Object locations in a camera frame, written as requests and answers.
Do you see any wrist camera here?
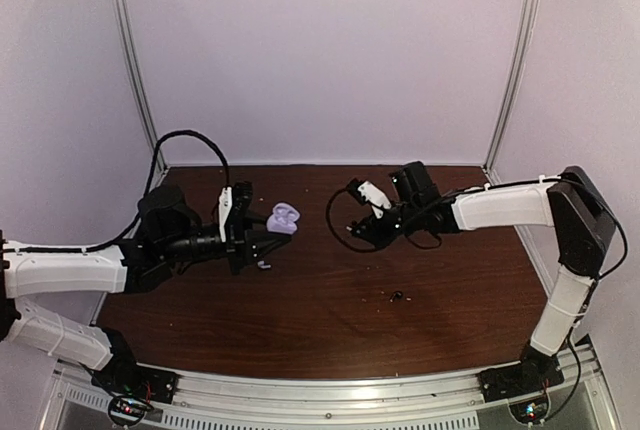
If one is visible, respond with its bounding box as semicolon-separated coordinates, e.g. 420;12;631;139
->
218;181;253;243
346;179;391;219

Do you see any left controller circuit board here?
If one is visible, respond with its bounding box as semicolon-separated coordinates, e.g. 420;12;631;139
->
107;395;155;427

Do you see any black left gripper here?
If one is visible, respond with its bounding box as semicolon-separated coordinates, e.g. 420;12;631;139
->
159;210;291;275

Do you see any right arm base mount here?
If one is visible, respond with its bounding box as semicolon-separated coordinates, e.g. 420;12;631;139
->
477;344;564;402

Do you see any black right camera cable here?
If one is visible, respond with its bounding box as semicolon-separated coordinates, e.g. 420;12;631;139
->
325;187;451;254

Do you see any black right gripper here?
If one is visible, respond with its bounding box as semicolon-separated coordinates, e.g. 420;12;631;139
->
353;199;424;248

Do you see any left aluminium corner post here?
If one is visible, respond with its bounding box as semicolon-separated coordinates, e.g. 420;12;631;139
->
112;0;159;151

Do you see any black earbud front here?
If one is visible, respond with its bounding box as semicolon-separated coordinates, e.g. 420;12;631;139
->
390;291;405;302

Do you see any controller circuit board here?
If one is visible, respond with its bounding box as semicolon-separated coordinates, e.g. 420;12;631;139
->
509;398;550;425
107;395;155;427

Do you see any right aluminium corner post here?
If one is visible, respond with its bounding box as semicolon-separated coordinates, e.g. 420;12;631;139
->
483;0;540;180

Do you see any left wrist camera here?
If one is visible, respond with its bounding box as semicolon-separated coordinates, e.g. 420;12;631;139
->
218;181;253;243

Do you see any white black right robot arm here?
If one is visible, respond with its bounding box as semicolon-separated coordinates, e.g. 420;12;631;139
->
346;161;619;392

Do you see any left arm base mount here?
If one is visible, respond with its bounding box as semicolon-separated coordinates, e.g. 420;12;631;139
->
91;328;178;404

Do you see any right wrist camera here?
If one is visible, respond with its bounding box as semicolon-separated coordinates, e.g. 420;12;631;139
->
346;179;391;219

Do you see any black camera cable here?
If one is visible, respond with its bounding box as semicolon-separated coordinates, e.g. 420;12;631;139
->
325;187;451;254
134;130;232;231

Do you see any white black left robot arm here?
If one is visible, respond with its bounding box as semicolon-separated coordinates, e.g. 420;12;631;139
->
1;182;300;394

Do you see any black left camera cable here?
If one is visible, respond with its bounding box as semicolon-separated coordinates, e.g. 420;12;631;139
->
134;130;232;231

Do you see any aluminium front rail frame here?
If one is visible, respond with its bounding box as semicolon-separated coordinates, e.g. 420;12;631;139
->
39;334;621;430

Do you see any lilac earbud charging case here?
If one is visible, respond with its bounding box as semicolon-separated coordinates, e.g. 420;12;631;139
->
266;202;300;235

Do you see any right controller circuit board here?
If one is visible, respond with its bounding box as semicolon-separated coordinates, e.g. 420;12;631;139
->
509;398;550;425

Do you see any aluminium corner post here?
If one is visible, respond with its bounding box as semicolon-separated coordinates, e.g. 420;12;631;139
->
112;0;159;151
483;0;540;180

